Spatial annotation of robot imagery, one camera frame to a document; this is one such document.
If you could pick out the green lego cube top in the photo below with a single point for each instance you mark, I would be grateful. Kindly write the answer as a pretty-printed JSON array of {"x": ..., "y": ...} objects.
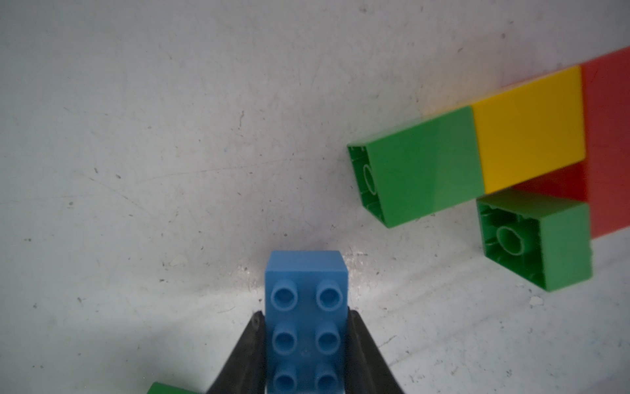
[{"x": 414, "y": 170}]

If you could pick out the green lego cube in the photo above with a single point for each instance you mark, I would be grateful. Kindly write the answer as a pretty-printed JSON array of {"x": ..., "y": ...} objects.
[
  {"x": 543, "y": 239},
  {"x": 414, "y": 170},
  {"x": 161, "y": 388}
]

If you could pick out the blue long lego brick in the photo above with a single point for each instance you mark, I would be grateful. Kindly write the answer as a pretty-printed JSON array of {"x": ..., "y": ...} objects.
[{"x": 306, "y": 311}]

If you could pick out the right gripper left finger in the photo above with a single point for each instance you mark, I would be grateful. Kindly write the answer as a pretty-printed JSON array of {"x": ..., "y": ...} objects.
[{"x": 245, "y": 370}]

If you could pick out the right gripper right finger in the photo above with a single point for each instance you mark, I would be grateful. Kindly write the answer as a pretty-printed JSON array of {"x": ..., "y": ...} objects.
[{"x": 366, "y": 371}]

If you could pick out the yellow lego cube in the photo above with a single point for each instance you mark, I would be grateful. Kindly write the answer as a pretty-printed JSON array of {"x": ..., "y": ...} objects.
[{"x": 531, "y": 129}]

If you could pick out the red long lego brick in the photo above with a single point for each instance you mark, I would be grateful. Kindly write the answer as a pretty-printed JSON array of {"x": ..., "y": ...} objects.
[{"x": 602, "y": 179}]

